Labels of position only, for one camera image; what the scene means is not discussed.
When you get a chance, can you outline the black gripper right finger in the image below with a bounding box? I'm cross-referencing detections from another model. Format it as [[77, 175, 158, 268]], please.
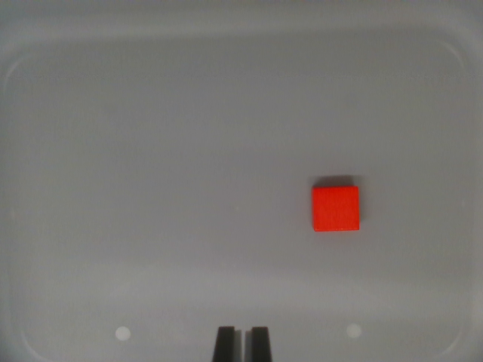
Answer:
[[245, 326, 273, 362]]

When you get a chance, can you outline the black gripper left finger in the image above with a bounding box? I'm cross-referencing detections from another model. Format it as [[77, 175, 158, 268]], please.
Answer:
[[212, 325, 243, 362]]

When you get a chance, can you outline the red block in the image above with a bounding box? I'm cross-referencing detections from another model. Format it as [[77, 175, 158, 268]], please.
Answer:
[[312, 185, 361, 232]]

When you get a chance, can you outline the white plastic tray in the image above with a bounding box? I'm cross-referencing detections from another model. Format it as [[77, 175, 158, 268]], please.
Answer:
[[0, 14, 483, 362]]

